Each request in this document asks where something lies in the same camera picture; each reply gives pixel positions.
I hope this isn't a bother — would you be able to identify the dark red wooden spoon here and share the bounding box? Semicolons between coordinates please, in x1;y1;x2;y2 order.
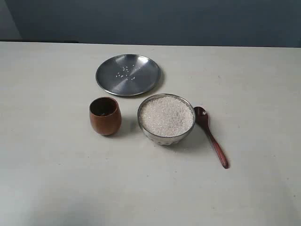
194;106;230;169

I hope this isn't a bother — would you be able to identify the round steel plate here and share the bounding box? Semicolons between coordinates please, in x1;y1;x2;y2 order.
95;54;161;97

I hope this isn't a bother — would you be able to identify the glass bowl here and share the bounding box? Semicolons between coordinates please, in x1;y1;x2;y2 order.
137;94;196;145

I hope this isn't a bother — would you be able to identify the brown wooden cup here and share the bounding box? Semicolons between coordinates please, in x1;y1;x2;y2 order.
89;97;122;136

